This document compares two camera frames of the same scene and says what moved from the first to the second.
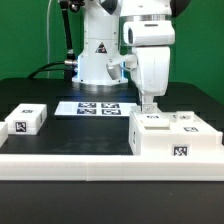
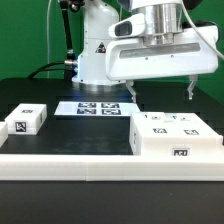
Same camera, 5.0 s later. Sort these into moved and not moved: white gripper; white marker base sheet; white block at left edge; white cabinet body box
Moved: white gripper
Not moved: white cabinet body box; white block at left edge; white marker base sheet
